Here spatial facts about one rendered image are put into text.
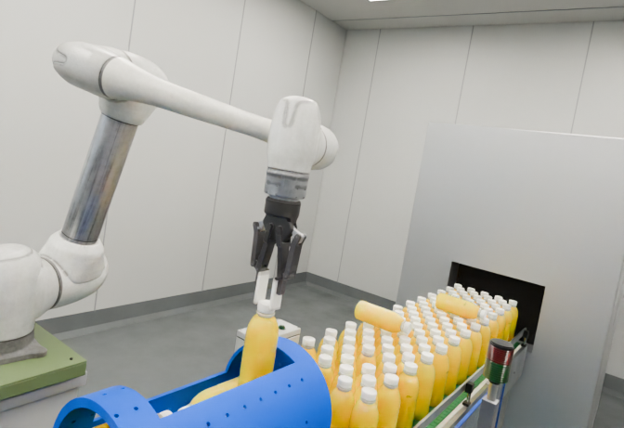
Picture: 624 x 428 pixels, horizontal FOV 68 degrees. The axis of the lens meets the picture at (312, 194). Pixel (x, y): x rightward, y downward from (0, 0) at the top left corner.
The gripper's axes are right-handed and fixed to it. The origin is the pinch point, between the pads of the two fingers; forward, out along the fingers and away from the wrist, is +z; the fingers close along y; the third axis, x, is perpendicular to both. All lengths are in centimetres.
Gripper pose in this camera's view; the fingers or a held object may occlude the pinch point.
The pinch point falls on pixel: (268, 291)
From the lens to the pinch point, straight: 100.8
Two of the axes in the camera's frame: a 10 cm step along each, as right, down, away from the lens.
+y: 7.9, 1.8, -5.9
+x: 6.0, 0.4, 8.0
